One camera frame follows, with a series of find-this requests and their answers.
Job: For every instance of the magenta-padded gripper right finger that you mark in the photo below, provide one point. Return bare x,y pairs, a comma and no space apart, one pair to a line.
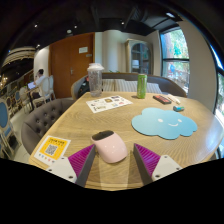
148,160

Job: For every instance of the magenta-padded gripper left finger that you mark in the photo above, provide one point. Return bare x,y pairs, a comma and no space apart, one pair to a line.
80,161

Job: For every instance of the pink computer mouse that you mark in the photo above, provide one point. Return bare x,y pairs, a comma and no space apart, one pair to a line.
110,148

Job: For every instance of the blue cloud-shaped mouse pad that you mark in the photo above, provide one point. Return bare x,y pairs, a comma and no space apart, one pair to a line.
163,124

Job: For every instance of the yellow code card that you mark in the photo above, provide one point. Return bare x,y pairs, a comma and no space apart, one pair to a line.
51,149

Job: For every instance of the grey tufted armchair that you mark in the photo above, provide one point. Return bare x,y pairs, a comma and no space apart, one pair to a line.
41,121

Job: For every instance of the small teal pack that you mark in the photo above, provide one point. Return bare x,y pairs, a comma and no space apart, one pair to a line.
178,108

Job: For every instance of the black and red flat box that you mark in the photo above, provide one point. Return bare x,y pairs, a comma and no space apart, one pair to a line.
162,99

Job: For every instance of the white sticker sheet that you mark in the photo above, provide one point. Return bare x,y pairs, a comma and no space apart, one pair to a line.
108,103

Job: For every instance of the white tube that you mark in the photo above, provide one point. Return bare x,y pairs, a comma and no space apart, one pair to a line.
174,99

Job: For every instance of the striped cushion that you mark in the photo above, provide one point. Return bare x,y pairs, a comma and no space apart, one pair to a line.
108,85
126,86
154,88

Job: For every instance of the black backpack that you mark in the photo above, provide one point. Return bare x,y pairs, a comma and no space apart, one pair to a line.
83,88

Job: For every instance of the green drink can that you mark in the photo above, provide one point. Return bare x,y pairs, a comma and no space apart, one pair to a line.
141,86

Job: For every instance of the grey curved sofa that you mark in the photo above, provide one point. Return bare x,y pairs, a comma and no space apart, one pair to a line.
166,85

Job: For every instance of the clear plastic shaker bottle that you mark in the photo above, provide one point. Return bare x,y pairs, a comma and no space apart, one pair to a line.
95,81

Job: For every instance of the blue-backed white chair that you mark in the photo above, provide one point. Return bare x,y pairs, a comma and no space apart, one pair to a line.
4,116

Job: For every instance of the laptop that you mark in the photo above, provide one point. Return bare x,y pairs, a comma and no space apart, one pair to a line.
31,85

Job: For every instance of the person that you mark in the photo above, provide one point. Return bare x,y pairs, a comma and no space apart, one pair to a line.
40,80

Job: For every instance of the dark-framed window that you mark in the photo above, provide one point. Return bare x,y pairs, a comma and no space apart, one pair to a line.
220,96
175,60

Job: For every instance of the brown wooden door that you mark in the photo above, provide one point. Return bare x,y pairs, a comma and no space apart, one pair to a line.
66,63

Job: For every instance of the arched glass-door cabinet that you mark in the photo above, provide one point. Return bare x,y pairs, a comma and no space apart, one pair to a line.
140,56

